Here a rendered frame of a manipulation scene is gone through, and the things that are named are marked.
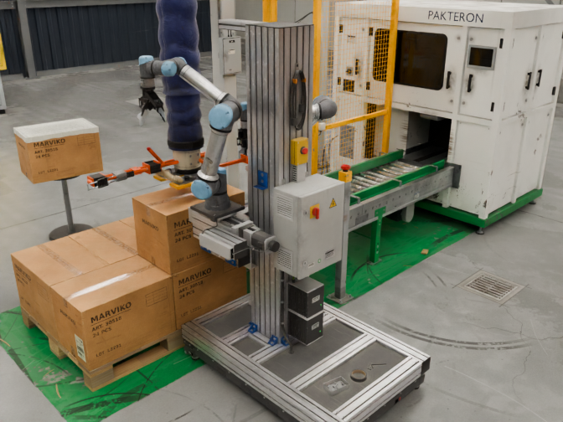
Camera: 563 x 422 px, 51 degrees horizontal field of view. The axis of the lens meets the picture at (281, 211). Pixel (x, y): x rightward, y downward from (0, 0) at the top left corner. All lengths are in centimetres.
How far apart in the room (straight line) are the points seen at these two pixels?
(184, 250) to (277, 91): 124
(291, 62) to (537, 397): 236
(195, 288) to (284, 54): 166
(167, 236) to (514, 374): 227
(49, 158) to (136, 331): 209
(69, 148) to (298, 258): 279
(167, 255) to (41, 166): 196
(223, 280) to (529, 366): 202
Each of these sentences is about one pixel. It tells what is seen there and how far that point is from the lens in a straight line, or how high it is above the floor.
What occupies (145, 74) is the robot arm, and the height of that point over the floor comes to 179.
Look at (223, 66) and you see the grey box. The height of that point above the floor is 154.
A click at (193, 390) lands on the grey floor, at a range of 364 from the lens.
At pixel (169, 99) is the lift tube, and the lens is 360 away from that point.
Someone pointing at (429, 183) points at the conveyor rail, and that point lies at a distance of 535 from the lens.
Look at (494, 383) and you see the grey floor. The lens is 387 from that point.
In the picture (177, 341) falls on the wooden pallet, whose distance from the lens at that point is 394.
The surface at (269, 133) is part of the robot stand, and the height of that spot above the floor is 150.
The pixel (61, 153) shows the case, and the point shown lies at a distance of 531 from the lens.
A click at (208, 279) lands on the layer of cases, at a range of 389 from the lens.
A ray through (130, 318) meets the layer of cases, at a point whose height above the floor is 37.
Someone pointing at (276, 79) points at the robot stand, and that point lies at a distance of 298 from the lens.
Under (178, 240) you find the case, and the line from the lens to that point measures 363.
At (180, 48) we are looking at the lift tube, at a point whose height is 186.
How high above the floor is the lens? 230
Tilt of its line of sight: 23 degrees down
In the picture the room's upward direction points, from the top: straight up
